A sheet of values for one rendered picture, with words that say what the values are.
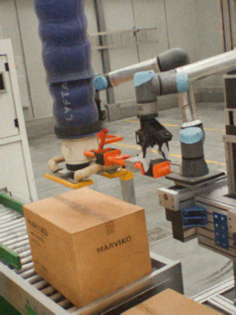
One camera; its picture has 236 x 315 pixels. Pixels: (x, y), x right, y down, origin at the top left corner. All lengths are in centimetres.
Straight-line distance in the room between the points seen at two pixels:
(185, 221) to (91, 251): 51
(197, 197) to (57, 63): 94
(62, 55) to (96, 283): 104
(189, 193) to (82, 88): 75
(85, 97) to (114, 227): 61
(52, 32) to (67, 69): 17
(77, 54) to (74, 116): 28
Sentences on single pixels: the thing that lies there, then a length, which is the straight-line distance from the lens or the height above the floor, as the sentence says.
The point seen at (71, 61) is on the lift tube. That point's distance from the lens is 203.
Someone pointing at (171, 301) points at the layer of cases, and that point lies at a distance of 219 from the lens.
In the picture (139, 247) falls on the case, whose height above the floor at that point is 76.
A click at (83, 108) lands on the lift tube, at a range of 206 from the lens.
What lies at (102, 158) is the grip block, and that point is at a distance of 192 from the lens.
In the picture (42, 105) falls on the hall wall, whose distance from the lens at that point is 1138.
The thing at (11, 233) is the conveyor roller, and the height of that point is 53.
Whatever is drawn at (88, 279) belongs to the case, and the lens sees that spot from 212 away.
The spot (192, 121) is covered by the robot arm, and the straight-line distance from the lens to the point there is 240.
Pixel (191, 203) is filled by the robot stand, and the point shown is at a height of 91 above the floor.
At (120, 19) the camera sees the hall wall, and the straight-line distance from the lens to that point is 1254.
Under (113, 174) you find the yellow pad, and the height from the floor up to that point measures 115.
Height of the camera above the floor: 168
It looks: 13 degrees down
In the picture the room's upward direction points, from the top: 7 degrees counter-clockwise
